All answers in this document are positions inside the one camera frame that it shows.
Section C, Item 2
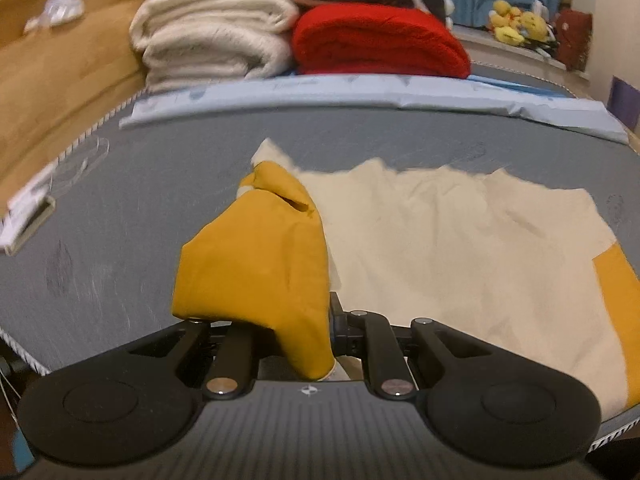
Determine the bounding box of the grey mattress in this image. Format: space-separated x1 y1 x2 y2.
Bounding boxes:
0 60 640 453

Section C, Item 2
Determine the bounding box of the dark red cushion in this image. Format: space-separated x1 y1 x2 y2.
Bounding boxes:
554 8 594 72

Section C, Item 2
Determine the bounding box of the clear plastic holder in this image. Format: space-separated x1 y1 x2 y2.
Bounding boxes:
52 137 111 196

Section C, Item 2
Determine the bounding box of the yellow plush toy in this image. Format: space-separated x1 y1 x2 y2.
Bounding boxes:
487 0 527 46
519 10 552 44

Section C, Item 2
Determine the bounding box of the white crumpled plastic wrap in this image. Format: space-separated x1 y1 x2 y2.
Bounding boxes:
23 0 85 36

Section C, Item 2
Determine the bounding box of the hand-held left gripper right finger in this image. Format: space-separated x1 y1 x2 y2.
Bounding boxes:
327 291 498 401

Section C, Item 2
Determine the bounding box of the wooden headboard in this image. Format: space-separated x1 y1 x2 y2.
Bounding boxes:
0 0 172 212

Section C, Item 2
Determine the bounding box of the light blue bed sheet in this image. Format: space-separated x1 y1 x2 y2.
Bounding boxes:
119 72 630 145

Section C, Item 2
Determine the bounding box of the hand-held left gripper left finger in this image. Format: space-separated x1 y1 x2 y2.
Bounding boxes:
117 316 261 402

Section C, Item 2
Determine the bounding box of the white window ledge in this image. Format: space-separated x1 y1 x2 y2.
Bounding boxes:
449 25 592 87

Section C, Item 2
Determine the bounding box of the white flat box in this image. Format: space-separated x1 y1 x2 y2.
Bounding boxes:
0 159 57 257

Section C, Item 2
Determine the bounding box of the cream folded blanket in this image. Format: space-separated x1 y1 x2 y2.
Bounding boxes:
128 0 301 94

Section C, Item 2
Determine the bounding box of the red folded blanket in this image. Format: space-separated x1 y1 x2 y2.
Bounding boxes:
291 2 473 80

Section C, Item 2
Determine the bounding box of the beige and yellow hooded jacket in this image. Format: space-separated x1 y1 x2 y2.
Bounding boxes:
171 137 640 414

